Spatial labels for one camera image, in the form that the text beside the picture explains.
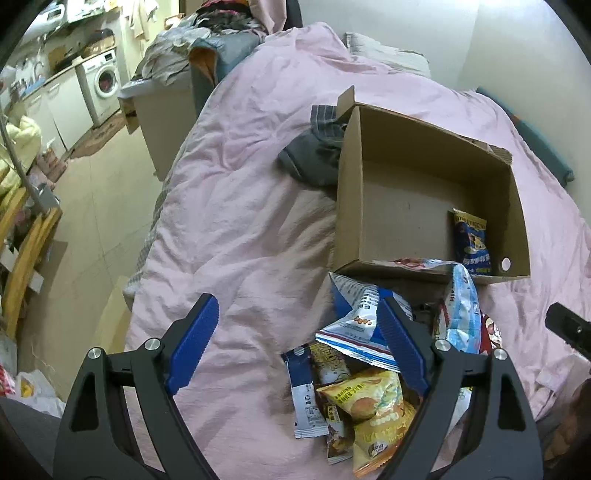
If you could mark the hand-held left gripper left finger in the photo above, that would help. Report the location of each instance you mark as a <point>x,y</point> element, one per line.
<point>194,344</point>

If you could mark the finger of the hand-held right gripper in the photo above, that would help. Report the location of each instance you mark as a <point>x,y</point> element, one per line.
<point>570,330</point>

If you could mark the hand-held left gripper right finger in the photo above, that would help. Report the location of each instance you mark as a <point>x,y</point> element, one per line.
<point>399,344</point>

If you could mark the light blue white snack packet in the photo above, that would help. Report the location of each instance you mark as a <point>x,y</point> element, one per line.
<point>461,304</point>

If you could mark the orange snack packet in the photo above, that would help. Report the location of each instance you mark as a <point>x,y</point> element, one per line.
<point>378,438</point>

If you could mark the narrow blue white snack packet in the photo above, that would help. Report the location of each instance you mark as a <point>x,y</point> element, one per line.
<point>302,397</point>

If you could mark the dark blue snack packet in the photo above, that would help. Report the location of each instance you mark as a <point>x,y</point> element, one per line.
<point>471,244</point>

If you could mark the brown cardboard box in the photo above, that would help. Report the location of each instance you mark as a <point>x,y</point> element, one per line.
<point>401,207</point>

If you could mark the pink blanket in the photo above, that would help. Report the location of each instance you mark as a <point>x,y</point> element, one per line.
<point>240,207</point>

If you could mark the white plastic bag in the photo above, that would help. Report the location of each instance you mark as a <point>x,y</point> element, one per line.
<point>37,392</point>

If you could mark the wooden chair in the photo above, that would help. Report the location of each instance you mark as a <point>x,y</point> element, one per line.
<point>27,258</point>

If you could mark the person's grey pants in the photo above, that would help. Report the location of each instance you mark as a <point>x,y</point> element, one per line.
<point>27,434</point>

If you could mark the dark grey garment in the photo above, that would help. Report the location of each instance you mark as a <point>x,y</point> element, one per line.
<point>314,157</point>

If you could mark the grey metal pole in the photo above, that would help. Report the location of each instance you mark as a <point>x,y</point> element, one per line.
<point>44,198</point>

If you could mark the grey storage bin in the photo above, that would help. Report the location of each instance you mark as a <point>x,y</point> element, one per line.
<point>161,124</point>

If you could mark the brown rug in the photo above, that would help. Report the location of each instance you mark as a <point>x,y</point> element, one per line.
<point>99,136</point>

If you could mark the striped grey cloth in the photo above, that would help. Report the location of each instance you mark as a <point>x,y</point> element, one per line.
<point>325,117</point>

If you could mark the yellow fluffy cloth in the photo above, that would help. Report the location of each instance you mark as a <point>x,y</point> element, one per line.
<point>23,138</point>

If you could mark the white cabinet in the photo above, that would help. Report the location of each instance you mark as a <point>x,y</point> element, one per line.
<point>64,106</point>

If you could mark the white washing machine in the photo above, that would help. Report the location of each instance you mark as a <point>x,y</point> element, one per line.
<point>104,81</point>

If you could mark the pale pillow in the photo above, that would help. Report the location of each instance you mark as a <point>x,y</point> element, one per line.
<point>392,53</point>

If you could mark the pile of clothes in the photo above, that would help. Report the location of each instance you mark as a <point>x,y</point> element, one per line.
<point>207,41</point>

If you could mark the small open cardboard box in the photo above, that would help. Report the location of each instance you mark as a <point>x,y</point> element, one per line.
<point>99,44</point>

